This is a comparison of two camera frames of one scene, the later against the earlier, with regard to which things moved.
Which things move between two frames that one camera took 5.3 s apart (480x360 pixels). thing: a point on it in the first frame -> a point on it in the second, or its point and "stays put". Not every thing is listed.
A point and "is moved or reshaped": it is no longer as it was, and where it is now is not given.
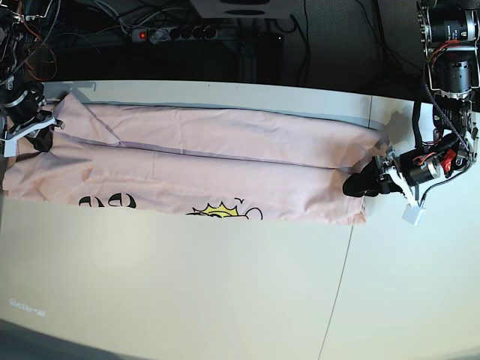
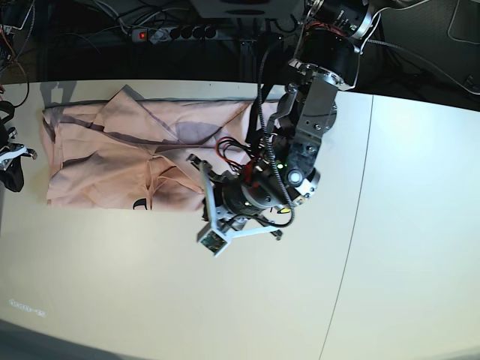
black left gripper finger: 43,139 -> 13,177
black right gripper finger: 359,192 -> 205,217
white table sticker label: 26,307 stays put
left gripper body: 20,103 -> 7,133
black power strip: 199,32 stays put
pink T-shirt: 202,162 is moved or reshaped
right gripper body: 451,154 -> 285,175
